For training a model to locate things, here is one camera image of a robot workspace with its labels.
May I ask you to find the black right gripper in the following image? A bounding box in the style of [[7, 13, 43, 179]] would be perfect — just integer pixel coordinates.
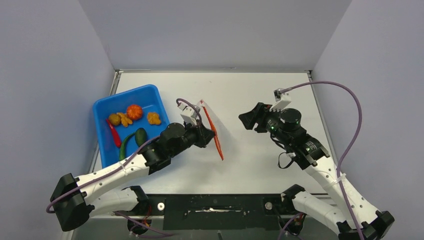
[[239, 102, 291, 146]]

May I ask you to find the orange toy pumpkin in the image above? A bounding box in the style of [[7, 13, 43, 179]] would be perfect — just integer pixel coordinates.
[[126, 104, 144, 121]]

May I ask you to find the red toy chili pepper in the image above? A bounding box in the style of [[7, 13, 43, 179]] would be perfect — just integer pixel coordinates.
[[105, 119, 122, 148]]

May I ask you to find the round brown fried ball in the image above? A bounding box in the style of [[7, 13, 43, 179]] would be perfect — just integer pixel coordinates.
[[108, 113, 122, 126]]

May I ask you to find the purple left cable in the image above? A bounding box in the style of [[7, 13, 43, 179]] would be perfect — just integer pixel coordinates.
[[45, 97, 204, 239]]

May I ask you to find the blue plastic bin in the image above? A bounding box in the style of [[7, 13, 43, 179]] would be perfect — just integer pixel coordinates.
[[92, 84, 170, 168]]

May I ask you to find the green toy avocado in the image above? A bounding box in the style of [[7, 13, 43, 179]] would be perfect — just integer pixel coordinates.
[[134, 127, 148, 147]]

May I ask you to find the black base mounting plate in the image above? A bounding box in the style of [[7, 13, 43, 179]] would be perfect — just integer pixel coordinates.
[[128, 193, 298, 231]]

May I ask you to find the green toy chili pepper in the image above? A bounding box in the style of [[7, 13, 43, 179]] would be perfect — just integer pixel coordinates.
[[119, 132, 135, 161]]

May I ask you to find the yellow fried food piece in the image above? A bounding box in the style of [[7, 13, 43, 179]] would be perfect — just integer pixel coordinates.
[[116, 112, 133, 128]]

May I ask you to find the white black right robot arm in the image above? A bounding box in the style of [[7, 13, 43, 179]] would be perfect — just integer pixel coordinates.
[[238, 102, 395, 240]]

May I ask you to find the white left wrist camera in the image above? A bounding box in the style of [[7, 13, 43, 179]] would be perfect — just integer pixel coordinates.
[[177, 102, 202, 127]]

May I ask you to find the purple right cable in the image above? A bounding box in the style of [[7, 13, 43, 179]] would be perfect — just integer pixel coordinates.
[[276, 80, 367, 240]]

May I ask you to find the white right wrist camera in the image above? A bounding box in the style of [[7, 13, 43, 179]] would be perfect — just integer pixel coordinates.
[[269, 88, 292, 112]]

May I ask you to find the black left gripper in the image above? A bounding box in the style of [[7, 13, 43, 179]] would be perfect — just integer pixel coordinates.
[[169, 118, 217, 158]]

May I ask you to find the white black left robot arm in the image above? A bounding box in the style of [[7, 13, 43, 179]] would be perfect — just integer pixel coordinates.
[[46, 123, 215, 232]]

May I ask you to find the golden fried nugget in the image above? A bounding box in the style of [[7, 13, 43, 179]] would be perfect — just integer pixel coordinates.
[[146, 112, 162, 126]]

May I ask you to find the purple cable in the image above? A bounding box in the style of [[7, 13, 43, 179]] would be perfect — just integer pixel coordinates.
[[276, 80, 367, 240], [45, 97, 204, 239]]

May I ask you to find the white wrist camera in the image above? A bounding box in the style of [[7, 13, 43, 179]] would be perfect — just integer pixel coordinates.
[[269, 88, 292, 112], [177, 102, 202, 127]]

